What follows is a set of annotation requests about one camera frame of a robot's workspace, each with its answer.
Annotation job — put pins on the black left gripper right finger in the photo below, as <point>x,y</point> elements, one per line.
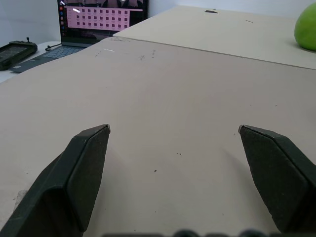
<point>279,177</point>

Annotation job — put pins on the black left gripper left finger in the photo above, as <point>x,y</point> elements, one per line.
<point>74,177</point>

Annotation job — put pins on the dark green handheld controller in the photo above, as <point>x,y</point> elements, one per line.
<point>14,53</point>

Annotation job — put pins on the open laptop computer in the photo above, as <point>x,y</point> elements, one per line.
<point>81,27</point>

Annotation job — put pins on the green round object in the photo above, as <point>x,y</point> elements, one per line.
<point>306,28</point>

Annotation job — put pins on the small dark flat object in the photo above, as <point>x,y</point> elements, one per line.
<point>210,11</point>

